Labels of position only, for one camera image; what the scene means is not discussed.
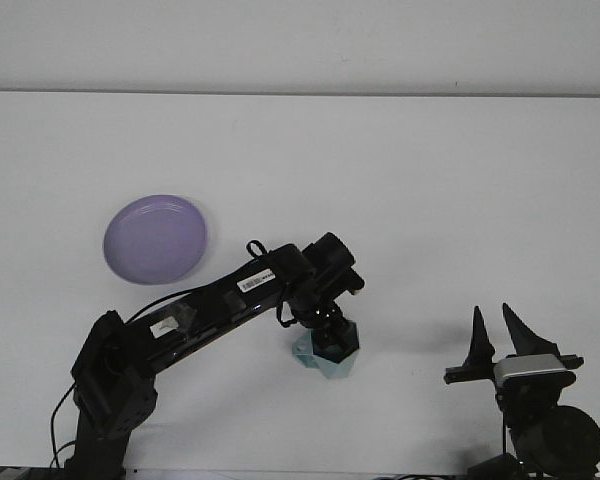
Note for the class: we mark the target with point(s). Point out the pale blue faceted cup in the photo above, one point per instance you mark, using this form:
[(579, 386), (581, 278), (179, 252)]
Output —
[(337, 367)]

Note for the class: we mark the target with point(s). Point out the pale purple round plate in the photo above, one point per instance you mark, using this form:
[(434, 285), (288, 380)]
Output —
[(155, 240)]

